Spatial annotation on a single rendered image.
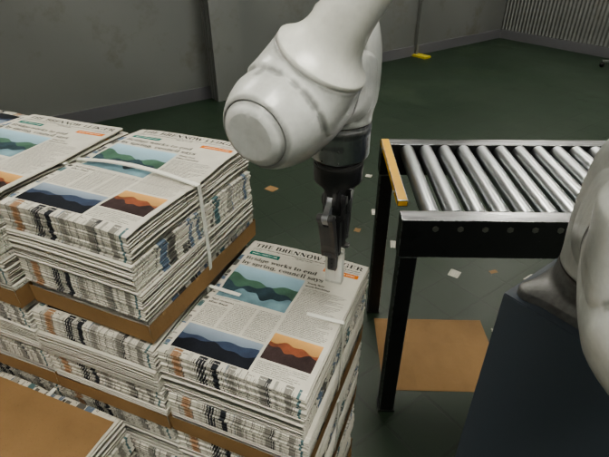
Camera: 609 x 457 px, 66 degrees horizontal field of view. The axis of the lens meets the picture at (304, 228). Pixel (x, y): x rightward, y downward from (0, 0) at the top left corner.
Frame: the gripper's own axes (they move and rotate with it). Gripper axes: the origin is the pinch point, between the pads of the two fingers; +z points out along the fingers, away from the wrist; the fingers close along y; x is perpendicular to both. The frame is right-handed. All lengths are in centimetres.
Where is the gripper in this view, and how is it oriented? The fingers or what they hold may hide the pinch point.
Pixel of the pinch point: (334, 265)
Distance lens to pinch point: 81.0
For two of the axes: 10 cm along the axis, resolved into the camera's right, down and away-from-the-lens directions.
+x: 9.3, 2.0, -3.1
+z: 0.1, 8.4, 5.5
